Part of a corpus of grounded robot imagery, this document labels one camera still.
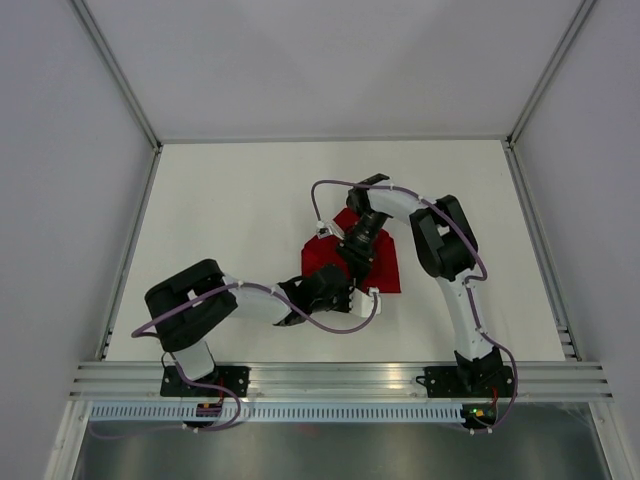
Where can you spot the aluminium enclosure frame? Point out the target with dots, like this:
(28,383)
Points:
(255,116)

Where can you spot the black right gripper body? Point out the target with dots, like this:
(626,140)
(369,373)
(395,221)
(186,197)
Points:
(362,238)

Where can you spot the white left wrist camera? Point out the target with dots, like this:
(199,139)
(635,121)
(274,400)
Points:
(364,304)

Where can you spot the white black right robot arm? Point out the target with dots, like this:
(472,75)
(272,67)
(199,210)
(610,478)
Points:
(447,251)

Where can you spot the red cloth napkin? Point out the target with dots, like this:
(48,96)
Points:
(384,273)

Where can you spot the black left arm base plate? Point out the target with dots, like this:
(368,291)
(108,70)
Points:
(233,378)

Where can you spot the white slotted cable duct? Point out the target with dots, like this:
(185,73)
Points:
(279,412)

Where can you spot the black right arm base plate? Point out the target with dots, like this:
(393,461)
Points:
(445,382)

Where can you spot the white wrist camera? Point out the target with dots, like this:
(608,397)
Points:
(364,304)
(330,228)

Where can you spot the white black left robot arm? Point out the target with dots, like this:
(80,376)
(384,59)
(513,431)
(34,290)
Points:
(186,307)

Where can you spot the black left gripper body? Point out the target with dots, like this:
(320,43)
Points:
(338,303)

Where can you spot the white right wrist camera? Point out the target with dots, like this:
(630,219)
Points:
(330,228)

